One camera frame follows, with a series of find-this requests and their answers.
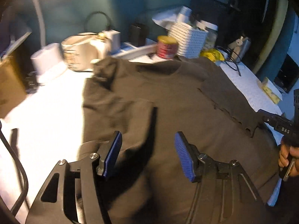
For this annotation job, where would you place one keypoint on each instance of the white desk lamp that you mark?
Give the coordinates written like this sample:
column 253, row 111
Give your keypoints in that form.
column 52, row 20

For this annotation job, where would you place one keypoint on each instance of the teal curtain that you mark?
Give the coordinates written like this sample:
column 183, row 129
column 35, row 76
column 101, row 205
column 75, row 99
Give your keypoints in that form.
column 272, row 56

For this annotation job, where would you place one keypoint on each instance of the yellow duck snack bag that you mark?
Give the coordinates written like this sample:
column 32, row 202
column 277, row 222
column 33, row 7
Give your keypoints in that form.
column 213, row 55

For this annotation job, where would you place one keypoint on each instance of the clear jar white lid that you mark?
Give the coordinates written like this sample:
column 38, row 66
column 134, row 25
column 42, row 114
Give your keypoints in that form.
column 211, row 36

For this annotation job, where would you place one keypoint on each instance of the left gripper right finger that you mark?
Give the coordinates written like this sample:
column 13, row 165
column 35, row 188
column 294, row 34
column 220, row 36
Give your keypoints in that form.
column 187, row 156

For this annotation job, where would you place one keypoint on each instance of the white perforated basket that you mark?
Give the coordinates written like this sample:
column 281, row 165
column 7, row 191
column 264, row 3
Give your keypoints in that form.
column 190, row 40

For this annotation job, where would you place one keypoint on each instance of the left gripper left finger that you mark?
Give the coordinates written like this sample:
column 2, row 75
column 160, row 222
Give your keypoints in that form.
column 108, row 154

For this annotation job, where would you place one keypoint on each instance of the cardboard box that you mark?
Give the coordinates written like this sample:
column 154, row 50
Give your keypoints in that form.
column 12, row 87

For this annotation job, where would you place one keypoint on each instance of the white tissue bundle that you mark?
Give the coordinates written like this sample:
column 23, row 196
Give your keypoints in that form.
column 167, row 18

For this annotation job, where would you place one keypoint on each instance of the red can yellow lid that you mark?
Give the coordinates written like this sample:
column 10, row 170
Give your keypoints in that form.
column 167, row 47

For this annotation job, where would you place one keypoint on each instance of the person right hand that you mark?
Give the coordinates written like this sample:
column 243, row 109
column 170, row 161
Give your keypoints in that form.
column 285, row 152

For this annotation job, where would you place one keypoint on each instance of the stainless steel tumbler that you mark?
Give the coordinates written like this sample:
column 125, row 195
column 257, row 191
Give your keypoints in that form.
column 239, row 47

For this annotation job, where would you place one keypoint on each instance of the white power strip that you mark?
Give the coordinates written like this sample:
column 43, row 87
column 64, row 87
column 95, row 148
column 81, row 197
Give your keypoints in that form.
column 128, row 51

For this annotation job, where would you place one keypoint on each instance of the brown t-shirt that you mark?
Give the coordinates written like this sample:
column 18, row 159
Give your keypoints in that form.
column 148, row 104

